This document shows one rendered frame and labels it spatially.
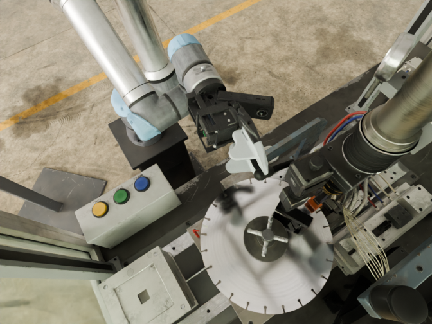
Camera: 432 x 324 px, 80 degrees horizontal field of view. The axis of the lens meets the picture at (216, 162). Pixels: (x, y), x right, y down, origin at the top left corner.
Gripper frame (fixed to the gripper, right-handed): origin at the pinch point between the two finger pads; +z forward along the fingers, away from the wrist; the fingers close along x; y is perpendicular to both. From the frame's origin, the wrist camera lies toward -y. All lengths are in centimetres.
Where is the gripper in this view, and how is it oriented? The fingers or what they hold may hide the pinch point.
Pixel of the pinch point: (264, 169)
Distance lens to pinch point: 45.9
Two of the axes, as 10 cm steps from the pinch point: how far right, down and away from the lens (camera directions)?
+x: 0.6, -4.8, -8.8
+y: -9.1, 3.3, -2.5
